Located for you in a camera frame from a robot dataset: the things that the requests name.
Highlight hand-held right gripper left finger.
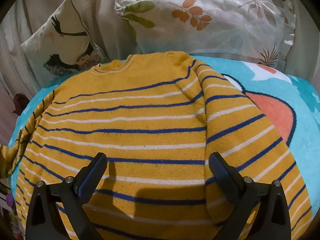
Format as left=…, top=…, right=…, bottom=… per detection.
left=26, top=152, right=108, bottom=240

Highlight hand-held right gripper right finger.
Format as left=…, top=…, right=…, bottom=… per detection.
left=208, top=152, right=292, bottom=240

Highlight yellow striped sweater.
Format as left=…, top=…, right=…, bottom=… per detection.
left=0, top=51, right=313, bottom=240

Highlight teal printed blanket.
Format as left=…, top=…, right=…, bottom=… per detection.
left=7, top=55, right=320, bottom=240

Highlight dark red cloth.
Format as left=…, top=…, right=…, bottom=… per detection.
left=12, top=93, right=31, bottom=117

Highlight cream bird print cushion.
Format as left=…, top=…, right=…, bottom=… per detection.
left=20, top=0, right=110, bottom=81

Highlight white leaf print pillow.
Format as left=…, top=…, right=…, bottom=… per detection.
left=114, top=0, right=297, bottom=72

